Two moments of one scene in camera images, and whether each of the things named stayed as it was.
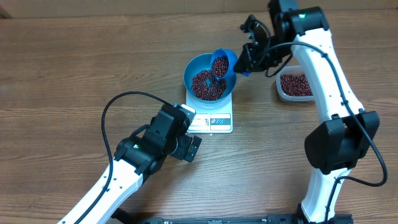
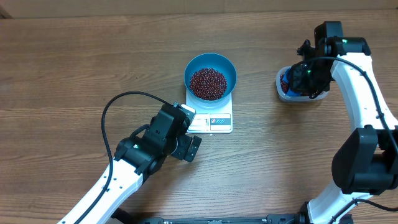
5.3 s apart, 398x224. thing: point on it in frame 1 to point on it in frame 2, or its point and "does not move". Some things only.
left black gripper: [181, 152] does not move
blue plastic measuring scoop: [223, 63] to [286, 73]
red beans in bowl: [206, 86] does not move
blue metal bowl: [201, 83] does not move
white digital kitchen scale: [215, 120] does not move
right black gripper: [251, 56] to [299, 86]
